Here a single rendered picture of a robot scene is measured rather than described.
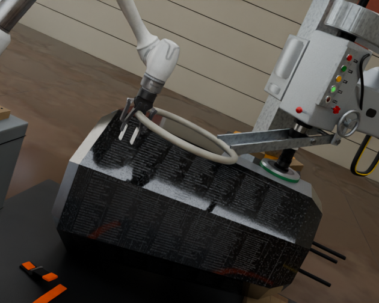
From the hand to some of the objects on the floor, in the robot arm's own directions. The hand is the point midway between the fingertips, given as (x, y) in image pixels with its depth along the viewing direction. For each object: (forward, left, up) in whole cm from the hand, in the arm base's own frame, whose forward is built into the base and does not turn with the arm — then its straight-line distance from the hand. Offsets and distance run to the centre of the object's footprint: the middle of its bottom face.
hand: (128, 134), depth 184 cm
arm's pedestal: (-20, +61, -90) cm, 110 cm away
